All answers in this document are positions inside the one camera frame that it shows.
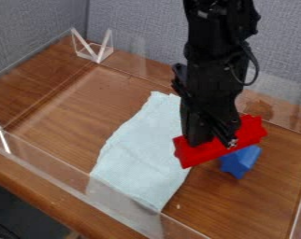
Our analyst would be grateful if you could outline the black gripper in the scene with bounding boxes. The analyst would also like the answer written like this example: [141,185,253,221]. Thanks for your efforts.
[172,0,260,148]

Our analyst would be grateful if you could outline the red rectangular block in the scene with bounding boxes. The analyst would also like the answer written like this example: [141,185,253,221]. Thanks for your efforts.
[173,115,268,169]

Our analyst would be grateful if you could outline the light blue cloth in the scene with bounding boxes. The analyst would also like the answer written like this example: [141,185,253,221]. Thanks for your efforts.
[89,91,189,211]

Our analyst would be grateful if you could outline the blue star-shaped block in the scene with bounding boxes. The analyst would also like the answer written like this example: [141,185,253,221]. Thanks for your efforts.
[219,145,261,179]

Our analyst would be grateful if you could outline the clear acrylic enclosure wall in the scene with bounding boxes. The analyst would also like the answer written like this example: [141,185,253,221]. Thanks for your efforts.
[0,31,301,239]

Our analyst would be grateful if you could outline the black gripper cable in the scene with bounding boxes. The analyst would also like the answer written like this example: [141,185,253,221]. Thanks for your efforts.
[225,43,260,87]

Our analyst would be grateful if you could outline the clear acrylic corner bracket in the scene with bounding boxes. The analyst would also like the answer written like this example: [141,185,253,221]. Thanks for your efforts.
[69,28,114,63]

